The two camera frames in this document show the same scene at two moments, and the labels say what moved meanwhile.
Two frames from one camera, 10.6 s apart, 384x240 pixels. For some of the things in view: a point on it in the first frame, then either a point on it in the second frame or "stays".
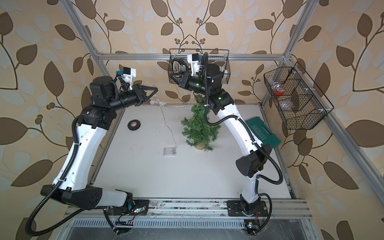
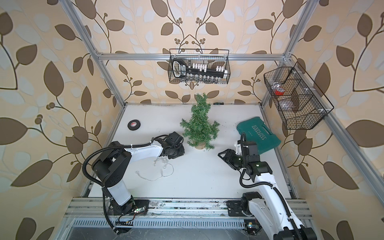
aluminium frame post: (80, 27) stays
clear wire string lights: (170, 151) to (159, 159)
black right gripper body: (185, 84) to (235, 161)
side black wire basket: (294, 99) stays
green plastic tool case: (262, 132) stays
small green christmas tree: (200, 134) stays
